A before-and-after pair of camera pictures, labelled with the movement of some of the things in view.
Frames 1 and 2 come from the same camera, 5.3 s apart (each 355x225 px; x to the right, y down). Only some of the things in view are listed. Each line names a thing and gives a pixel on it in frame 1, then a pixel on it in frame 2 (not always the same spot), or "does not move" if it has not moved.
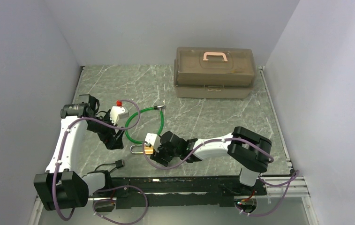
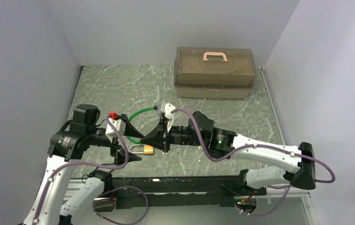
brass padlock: (147, 150) does not move
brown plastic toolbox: (214, 72) does not move
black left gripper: (111, 141) → (117, 151)
